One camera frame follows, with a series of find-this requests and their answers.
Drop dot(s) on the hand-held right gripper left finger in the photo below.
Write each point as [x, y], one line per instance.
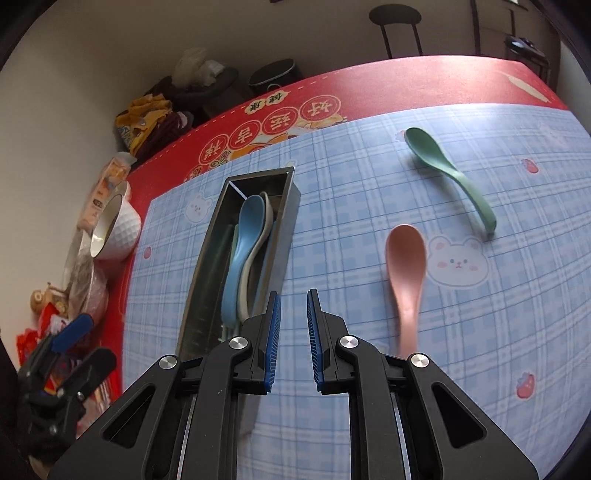
[272, 337]

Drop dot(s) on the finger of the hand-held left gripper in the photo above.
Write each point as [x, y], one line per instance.
[90, 369]
[74, 331]

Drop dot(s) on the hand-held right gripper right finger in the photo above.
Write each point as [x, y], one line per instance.
[316, 337]

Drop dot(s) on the stainless steel utensil box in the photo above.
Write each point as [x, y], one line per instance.
[286, 221]

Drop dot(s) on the pink plastic spoon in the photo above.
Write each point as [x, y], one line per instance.
[406, 263]

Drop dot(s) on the blue plastic spoon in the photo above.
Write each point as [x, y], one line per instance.
[251, 217]

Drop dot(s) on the beige plastic spoon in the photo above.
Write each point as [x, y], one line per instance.
[268, 212]

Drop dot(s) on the green plastic spoon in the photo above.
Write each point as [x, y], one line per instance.
[429, 150]

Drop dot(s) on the wooden toy figure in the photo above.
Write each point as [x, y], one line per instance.
[39, 300]

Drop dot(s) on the red packaging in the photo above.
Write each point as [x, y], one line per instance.
[27, 344]

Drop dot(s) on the large plastic-wrapped bowl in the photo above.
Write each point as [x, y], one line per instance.
[90, 286]

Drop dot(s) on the white textured soup bowl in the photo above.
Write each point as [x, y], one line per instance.
[122, 230]

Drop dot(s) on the blue plaid table mat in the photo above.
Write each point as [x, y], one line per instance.
[346, 207]

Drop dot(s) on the tissue pack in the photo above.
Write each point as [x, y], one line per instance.
[104, 184]

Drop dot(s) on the maroon clothes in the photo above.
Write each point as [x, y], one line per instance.
[166, 129]

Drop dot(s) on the yellow jacket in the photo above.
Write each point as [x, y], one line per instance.
[143, 110]

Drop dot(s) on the clear plastic bag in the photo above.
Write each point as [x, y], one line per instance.
[194, 64]

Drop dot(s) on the black round-seat chair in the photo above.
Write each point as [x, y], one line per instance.
[395, 16]

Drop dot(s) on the black device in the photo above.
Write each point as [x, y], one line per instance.
[526, 50]

